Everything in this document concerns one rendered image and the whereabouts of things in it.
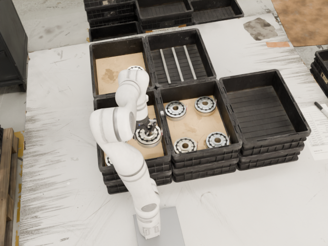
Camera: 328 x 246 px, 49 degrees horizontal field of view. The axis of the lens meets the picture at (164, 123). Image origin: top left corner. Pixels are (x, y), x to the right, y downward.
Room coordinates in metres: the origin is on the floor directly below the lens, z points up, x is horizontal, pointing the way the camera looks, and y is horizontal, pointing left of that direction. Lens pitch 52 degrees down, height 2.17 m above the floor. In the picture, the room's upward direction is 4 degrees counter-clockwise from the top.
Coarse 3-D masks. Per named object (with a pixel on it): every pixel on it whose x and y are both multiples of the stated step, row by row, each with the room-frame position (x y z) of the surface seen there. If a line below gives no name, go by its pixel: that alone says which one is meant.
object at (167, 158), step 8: (152, 88) 1.19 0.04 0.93; (104, 96) 1.17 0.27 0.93; (112, 96) 1.17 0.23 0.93; (96, 104) 1.12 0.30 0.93; (160, 112) 1.04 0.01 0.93; (160, 120) 1.00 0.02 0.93; (168, 144) 0.87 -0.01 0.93; (168, 152) 0.83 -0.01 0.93; (152, 160) 0.79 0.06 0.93; (160, 160) 0.80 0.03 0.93; (168, 160) 0.80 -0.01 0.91; (104, 168) 0.77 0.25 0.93; (112, 168) 0.77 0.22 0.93
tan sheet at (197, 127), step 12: (192, 108) 1.14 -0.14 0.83; (216, 108) 1.13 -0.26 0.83; (168, 120) 1.08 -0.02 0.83; (192, 120) 1.07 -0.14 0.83; (204, 120) 1.06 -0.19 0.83; (216, 120) 1.05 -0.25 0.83; (180, 132) 1.00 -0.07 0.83; (192, 132) 0.99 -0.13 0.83; (204, 132) 0.99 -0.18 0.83; (204, 144) 0.92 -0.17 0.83
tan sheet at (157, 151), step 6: (150, 108) 1.16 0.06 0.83; (150, 114) 1.12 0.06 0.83; (156, 120) 1.08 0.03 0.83; (132, 138) 0.99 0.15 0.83; (132, 144) 0.95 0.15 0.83; (138, 144) 0.95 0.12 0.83; (144, 150) 0.91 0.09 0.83; (150, 150) 0.91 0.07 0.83; (156, 150) 0.91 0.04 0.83; (162, 150) 0.91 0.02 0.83; (144, 156) 0.88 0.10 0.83; (150, 156) 0.88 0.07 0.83; (156, 156) 0.88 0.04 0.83
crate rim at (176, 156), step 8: (208, 80) 1.22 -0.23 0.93; (216, 80) 1.22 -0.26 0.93; (160, 88) 1.19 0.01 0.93; (168, 88) 1.19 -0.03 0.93; (160, 96) 1.14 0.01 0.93; (224, 96) 1.11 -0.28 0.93; (160, 104) 1.09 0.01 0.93; (224, 104) 1.07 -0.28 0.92; (232, 120) 0.97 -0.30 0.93; (168, 128) 0.95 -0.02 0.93; (168, 136) 0.91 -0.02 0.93; (232, 144) 0.84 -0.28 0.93; (240, 144) 0.84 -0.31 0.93; (184, 152) 0.82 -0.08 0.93; (192, 152) 0.82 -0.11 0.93; (200, 152) 0.82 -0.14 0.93; (208, 152) 0.82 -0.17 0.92; (216, 152) 0.82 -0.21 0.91
